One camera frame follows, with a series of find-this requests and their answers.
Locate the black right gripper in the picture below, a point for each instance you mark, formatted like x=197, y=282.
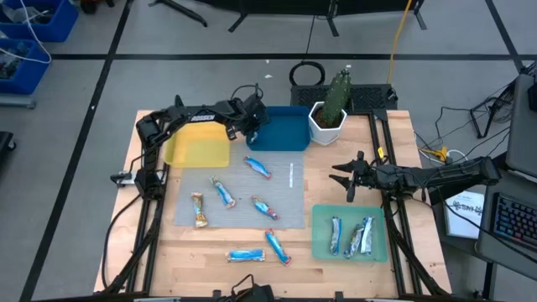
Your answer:
x=365, y=176

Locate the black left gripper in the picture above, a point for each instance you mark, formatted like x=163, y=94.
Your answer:
x=251, y=113

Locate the light blue purple granola bar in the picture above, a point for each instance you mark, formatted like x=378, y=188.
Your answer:
x=353, y=241
x=367, y=235
x=335, y=235

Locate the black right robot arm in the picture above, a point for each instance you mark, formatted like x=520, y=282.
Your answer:
x=440, y=176

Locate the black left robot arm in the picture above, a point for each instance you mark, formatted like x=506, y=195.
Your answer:
x=201, y=117

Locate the blue red-ended granola bar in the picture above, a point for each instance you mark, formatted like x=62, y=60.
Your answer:
x=277, y=247
x=257, y=166
x=245, y=255
x=223, y=193
x=265, y=207

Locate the brown green granola bar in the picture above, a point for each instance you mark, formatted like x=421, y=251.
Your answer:
x=199, y=209

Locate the blue plastic bin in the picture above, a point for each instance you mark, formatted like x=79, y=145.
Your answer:
x=285, y=130

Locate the yellow tag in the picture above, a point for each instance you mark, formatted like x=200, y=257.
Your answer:
x=380, y=152

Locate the white hexagonal plant pot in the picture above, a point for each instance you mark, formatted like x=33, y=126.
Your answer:
x=327, y=134

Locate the green plastic tray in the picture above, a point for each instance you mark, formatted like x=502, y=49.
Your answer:
x=377, y=211

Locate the white label tape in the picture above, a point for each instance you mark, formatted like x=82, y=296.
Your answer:
x=291, y=175

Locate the yellow plastic tray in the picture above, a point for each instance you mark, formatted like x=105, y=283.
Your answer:
x=197, y=144

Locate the grey woven mat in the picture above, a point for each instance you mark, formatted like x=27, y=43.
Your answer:
x=247, y=189

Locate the green cactus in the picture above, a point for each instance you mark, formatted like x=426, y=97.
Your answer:
x=337, y=94

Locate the black perforated case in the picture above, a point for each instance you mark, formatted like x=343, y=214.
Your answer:
x=369, y=96

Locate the yellow plug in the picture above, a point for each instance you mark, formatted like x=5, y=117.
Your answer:
x=436, y=153

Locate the white printed paper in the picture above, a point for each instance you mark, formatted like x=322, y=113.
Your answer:
x=461, y=218

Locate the black partition panel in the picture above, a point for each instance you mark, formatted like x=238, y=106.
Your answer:
x=293, y=6

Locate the black stand leg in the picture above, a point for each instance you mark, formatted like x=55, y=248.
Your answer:
x=180, y=11

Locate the grey desk platform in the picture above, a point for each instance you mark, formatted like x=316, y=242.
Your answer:
x=503, y=184

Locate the black backlit keyboard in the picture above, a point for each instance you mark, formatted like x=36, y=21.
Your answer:
x=516, y=220

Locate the grey monitor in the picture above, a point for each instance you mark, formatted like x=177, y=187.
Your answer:
x=522, y=134

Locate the blue storage crate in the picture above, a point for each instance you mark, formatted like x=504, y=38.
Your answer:
x=29, y=73
x=54, y=25

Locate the grey metal base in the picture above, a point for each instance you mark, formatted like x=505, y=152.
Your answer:
x=17, y=101

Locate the black floor object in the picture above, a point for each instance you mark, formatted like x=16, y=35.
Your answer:
x=6, y=147

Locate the black aluminium table frame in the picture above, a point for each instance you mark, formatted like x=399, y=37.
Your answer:
x=379, y=114

